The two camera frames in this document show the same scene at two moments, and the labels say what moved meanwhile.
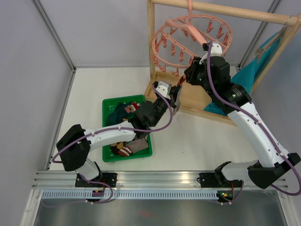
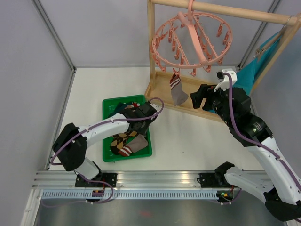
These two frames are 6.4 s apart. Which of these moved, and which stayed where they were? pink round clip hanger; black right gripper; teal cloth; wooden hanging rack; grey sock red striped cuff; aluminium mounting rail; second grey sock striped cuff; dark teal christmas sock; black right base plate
Moved: grey sock red striped cuff; black right gripper; pink round clip hanger
Stayed: second grey sock striped cuff; dark teal christmas sock; aluminium mounting rail; black right base plate; teal cloth; wooden hanging rack
